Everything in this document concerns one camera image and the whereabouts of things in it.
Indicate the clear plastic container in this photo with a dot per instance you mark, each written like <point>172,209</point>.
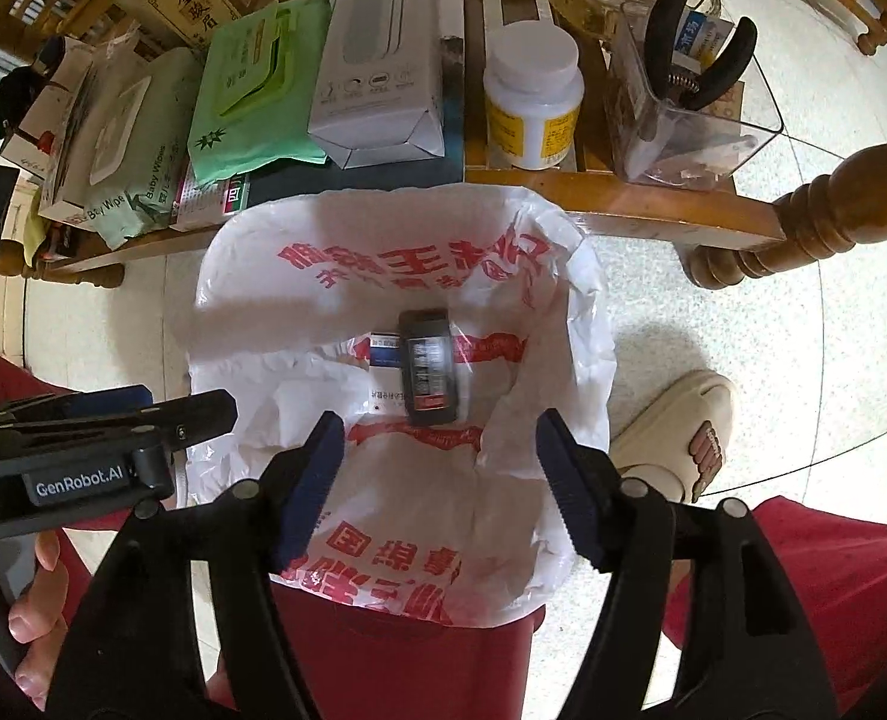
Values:
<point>713,142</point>

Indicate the long white carton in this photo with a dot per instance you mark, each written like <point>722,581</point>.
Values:
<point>383,52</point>

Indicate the white red-printed plastic bag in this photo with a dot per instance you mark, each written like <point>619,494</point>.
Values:
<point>413,270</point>

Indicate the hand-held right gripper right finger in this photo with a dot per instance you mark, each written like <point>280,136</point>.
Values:
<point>574,499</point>

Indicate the white bottle yellow label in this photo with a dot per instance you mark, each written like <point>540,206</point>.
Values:
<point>533,90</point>

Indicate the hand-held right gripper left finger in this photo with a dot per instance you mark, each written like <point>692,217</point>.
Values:
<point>304,495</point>

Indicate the red white flat box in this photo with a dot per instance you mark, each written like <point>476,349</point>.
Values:
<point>211,199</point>

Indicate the person's left hand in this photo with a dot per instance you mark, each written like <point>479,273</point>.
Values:
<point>35,619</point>

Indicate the turned wooden leg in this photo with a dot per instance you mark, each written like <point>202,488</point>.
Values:
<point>810,217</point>

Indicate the red trash bin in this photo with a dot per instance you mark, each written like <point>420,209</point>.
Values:
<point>413,675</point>

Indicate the red pants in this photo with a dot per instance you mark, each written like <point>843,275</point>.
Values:
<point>825,585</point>

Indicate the white red small box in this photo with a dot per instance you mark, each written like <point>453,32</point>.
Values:
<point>46,112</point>

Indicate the wooden coffee table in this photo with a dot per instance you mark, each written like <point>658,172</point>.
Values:
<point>638,202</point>

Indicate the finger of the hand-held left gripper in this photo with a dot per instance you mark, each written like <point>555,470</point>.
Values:
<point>113,399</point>
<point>188,424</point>

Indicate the white baby wipes pack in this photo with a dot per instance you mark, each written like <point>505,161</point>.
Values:
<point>128,150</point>

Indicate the black rectangular box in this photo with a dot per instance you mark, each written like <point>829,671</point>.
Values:
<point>430,367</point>

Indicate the green wet wipes pack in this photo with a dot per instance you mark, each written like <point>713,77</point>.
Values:
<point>256,105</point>

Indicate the beige slipper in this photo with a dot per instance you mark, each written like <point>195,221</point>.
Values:
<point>683,427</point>

